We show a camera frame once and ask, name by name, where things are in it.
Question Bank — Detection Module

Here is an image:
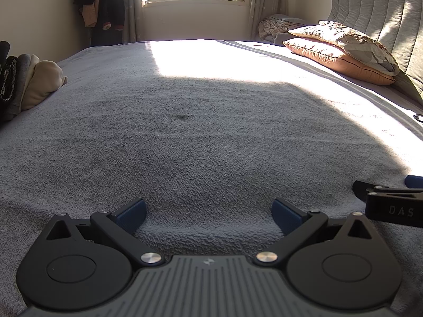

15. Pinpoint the cream folded garment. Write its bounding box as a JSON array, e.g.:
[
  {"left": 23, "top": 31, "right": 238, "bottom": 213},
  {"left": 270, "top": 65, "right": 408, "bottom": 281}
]
[{"left": 21, "top": 60, "right": 68, "bottom": 111}]

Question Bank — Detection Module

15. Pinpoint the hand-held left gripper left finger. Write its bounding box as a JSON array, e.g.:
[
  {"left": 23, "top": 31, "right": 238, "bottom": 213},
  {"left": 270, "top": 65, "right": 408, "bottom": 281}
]
[{"left": 42, "top": 199, "right": 165, "bottom": 267}]

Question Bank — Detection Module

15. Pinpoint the crumpled beige quilt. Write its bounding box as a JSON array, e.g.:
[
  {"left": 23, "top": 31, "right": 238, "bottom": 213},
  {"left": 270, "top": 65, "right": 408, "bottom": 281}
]
[{"left": 258, "top": 14, "right": 309, "bottom": 45}]

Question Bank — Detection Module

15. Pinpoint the grey bed sheet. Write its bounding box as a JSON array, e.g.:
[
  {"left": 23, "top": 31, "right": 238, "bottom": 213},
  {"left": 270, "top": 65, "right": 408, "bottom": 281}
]
[{"left": 231, "top": 40, "right": 423, "bottom": 146}]

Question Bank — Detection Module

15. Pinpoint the tan hanging garment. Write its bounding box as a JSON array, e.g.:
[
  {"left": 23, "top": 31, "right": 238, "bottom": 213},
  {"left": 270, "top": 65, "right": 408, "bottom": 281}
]
[{"left": 82, "top": 0, "right": 100, "bottom": 27}]

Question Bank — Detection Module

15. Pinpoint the grey fleece blanket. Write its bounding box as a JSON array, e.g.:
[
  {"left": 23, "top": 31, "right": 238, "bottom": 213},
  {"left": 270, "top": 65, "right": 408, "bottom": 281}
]
[{"left": 0, "top": 40, "right": 423, "bottom": 317}]

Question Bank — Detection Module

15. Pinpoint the orange pillow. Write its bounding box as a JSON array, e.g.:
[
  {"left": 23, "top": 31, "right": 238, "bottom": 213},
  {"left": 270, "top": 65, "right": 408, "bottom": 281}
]
[{"left": 282, "top": 38, "right": 396, "bottom": 86}]

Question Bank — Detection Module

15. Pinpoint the grey folded garment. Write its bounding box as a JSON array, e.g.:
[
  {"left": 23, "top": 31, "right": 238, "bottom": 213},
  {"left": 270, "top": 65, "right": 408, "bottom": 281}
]
[{"left": 3, "top": 54, "right": 33, "bottom": 121}]

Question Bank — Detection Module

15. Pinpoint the black patterned folded garment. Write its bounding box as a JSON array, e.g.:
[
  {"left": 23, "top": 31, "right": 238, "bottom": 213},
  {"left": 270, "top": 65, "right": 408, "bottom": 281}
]
[{"left": 0, "top": 41, "right": 18, "bottom": 107}]

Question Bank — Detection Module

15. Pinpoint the beige patterned pillow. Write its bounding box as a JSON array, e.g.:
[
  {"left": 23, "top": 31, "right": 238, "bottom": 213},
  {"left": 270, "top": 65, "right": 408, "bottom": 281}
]
[{"left": 287, "top": 20, "right": 400, "bottom": 76}]

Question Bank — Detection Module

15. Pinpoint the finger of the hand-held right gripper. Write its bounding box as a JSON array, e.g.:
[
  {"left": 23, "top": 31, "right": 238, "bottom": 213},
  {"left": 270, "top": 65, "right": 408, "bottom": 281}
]
[
  {"left": 353, "top": 180, "right": 423, "bottom": 228},
  {"left": 404, "top": 174, "right": 423, "bottom": 189}
]

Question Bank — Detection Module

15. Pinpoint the grey padded headboard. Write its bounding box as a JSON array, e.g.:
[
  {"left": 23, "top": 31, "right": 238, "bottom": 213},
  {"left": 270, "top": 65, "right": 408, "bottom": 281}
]
[{"left": 327, "top": 0, "right": 423, "bottom": 106}]

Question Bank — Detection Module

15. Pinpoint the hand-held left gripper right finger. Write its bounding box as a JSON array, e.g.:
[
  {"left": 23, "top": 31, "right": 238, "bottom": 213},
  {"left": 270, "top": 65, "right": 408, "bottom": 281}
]
[{"left": 255, "top": 199, "right": 381, "bottom": 267}]

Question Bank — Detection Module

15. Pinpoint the dark hanging coat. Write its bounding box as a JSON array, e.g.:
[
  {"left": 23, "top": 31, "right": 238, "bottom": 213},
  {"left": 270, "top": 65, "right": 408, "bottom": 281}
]
[{"left": 73, "top": 0, "right": 125, "bottom": 45}]

